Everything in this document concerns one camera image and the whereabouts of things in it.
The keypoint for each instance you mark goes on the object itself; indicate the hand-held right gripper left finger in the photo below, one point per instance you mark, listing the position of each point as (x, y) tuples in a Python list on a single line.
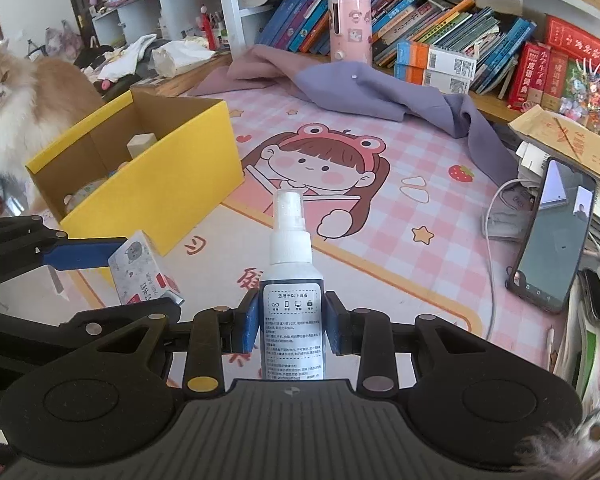
[(247, 322)]

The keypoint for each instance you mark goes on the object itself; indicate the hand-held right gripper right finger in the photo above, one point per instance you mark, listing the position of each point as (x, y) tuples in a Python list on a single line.
[(337, 322)]

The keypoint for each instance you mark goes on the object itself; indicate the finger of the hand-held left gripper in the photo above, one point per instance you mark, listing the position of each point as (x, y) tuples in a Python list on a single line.
[(80, 255), (55, 325)]

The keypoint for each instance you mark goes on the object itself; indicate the white spray bottle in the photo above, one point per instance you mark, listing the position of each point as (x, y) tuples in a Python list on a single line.
[(292, 310)]

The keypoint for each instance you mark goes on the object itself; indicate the white red small carton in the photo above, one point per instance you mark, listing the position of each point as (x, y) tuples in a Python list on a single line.
[(140, 270)]

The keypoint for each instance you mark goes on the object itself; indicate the cream rectangular block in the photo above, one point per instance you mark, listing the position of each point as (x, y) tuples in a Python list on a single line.
[(141, 146)]

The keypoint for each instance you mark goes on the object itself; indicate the yellow cardboard box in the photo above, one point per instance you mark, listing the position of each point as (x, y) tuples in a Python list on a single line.
[(180, 170)]

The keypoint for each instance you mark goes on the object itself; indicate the orange white fluffy cat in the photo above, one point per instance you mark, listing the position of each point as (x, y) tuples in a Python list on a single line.
[(10, 130)]

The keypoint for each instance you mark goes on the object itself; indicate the pile of clothes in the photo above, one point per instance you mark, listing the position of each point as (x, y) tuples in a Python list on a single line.
[(120, 60)]

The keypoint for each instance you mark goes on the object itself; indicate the purple plastic bag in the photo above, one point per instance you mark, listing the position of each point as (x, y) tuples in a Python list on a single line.
[(65, 40)]

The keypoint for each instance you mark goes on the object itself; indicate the cream tissue pack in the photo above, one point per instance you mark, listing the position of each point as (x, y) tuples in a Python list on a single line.
[(180, 60)]

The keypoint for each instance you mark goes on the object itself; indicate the black smartphone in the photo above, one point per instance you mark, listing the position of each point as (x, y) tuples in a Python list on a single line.
[(550, 240)]

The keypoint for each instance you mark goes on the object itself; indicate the purple cloth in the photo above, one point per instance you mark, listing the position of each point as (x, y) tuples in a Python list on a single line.
[(340, 85)]

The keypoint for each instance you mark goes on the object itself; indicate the black flat device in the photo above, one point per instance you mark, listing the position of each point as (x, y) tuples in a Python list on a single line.
[(594, 295)]

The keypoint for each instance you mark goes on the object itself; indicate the blue orange white carton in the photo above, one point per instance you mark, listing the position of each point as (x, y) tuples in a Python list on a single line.
[(435, 57), (430, 80)]

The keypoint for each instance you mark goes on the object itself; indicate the red white bottle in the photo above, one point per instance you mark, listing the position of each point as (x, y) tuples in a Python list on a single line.
[(210, 30)]

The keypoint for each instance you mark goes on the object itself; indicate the white cubby shelf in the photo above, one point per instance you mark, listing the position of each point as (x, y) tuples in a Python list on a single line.
[(190, 5)]

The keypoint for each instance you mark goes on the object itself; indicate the white metal bookshelf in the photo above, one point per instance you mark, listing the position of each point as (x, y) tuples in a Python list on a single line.
[(225, 10)]

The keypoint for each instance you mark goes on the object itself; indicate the pink cartoon cylinder device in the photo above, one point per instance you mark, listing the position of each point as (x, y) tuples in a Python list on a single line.
[(350, 30)]

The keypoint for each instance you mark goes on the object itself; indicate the brown paper envelope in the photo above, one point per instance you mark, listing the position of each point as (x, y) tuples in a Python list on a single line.
[(570, 140)]

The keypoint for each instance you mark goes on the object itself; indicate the red dictionary with white label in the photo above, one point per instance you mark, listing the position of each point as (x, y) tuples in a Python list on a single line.
[(555, 80), (527, 77)]

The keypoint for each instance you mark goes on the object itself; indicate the row of blue spine books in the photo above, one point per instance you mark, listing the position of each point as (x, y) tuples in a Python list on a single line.
[(430, 25)]

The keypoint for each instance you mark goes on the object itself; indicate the colourful acrylic figure stand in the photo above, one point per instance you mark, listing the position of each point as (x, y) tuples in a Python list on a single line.
[(595, 100)]

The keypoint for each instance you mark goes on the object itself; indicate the large red dictionary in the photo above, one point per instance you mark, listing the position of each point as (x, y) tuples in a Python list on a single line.
[(580, 42)]

